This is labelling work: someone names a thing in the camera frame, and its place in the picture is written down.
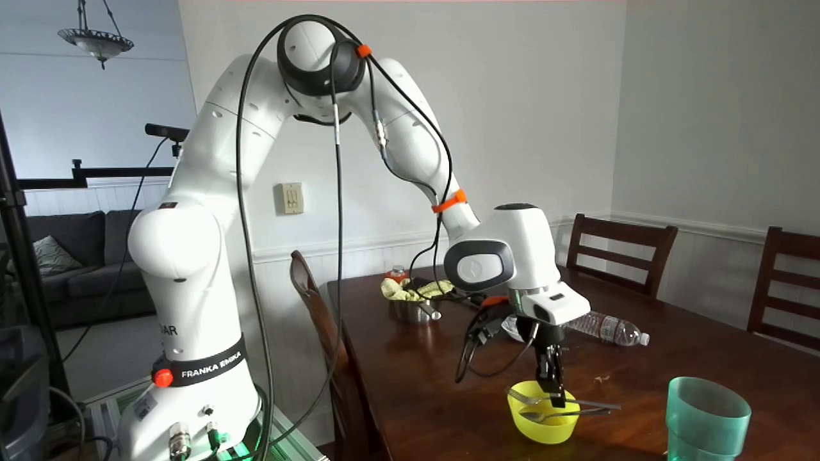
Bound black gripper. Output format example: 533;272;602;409
529;317;571;409

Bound silver metal spoon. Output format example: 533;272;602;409
519;399;626;424

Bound yellow plastic bowl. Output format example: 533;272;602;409
506;380;585;448

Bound clear plastic water bottle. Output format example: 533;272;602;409
570;310;655;350

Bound dark wooden slatted chair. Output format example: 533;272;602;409
746;223;820;354
564;213;681;302

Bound small metal container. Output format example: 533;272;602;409
389;299;446;327

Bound teal translucent plastic cup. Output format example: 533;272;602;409
665;373;753;461

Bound brown wooden chair curved back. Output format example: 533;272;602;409
288;248;379;461

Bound dark grey sofa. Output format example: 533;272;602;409
23;207;160;334

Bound grey sofa cushion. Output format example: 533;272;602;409
32;232;87;280

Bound black stand pole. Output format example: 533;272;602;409
0;112;73;427

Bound glass chandelier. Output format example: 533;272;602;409
56;0;136;72

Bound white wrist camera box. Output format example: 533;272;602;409
511;289;594;331

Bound black hanging camera cable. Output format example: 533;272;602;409
451;296;546;385

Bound long black robot cable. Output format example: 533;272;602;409
232;10;460;461
270;85;348;455

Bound beige wall switch plate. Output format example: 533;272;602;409
273;180;309;217

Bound black camera on stand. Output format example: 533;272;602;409
141;121;192;159

